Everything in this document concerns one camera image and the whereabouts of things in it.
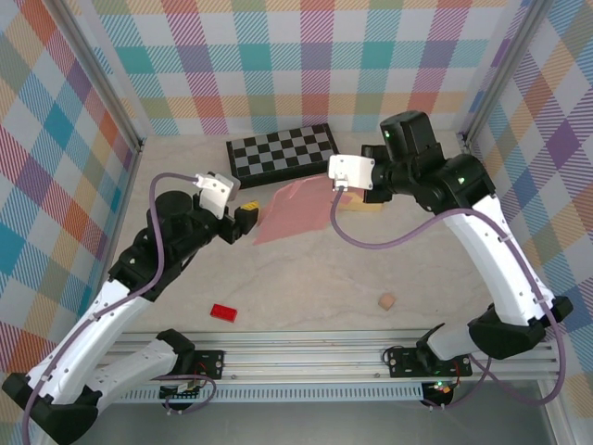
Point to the pink paper box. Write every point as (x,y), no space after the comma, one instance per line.
(292,213)

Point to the yellow paper box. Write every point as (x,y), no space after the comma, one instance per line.
(366,206)

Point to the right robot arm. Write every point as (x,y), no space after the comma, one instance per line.
(500,259)

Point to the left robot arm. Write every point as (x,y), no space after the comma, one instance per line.
(92,338)

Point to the black and silver chessboard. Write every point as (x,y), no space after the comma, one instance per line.
(273,155)

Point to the red toy brick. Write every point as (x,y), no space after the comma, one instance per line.
(224,312)

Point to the small wooden block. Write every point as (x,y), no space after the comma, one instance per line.
(387,302)

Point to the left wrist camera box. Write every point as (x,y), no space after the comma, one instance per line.
(215,192)

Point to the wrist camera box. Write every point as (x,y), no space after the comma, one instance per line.
(352,170)
(215,192)

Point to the aluminium side rail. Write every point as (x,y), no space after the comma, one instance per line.
(125,194)
(519,259)

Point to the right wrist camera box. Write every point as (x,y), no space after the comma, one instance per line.
(352,170)

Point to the aluminium frame post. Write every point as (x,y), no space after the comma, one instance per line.
(505,69)
(102,79)

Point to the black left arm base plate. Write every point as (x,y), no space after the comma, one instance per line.
(210,364)

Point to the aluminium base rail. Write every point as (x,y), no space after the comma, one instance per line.
(301,357)

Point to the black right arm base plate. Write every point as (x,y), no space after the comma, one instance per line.
(403,361)

